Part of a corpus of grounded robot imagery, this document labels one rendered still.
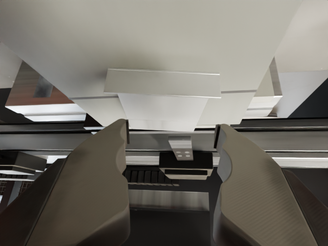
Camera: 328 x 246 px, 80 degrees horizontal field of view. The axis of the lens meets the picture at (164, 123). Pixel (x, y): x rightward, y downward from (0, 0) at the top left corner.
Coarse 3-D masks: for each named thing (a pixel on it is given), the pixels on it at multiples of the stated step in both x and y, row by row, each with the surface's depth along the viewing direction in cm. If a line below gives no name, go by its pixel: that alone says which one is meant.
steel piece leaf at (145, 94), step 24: (120, 72) 15; (144, 72) 15; (168, 72) 15; (192, 72) 15; (120, 96) 19; (144, 96) 19; (168, 96) 14; (192, 96) 14; (216, 96) 14; (168, 120) 24; (192, 120) 23
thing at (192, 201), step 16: (128, 192) 25; (144, 192) 25; (160, 192) 24; (176, 192) 24; (192, 192) 24; (144, 208) 23; (160, 208) 23; (176, 208) 23; (192, 208) 23; (208, 208) 23; (144, 224) 22; (160, 224) 22; (176, 224) 22; (192, 224) 22; (208, 224) 21; (128, 240) 22; (144, 240) 22; (160, 240) 22; (176, 240) 21; (192, 240) 21; (208, 240) 21
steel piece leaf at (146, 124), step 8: (128, 120) 24; (136, 120) 24; (144, 120) 24; (152, 120) 24; (136, 128) 27; (144, 128) 27; (152, 128) 26; (160, 128) 26; (168, 128) 26; (176, 128) 26; (184, 128) 26; (192, 128) 26
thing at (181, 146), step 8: (168, 136) 31; (176, 136) 30; (184, 136) 30; (176, 144) 32; (184, 144) 32; (160, 152) 46; (168, 152) 45; (176, 152) 37; (184, 152) 37; (192, 152) 38; (200, 152) 44; (208, 152) 44; (160, 160) 45; (168, 160) 44; (176, 160) 44; (184, 160) 43; (192, 160) 43; (200, 160) 43; (208, 160) 43; (160, 168) 44; (168, 168) 44; (176, 168) 44; (184, 168) 43; (192, 168) 43; (200, 168) 43; (208, 168) 42; (168, 176) 47; (176, 176) 46; (184, 176) 46; (192, 176) 45; (200, 176) 44
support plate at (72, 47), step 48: (0, 0) 10; (48, 0) 10; (96, 0) 10; (144, 0) 10; (192, 0) 10; (240, 0) 10; (288, 0) 10; (48, 48) 13; (96, 48) 13; (144, 48) 13; (192, 48) 13; (240, 48) 13; (96, 96) 19; (240, 96) 18
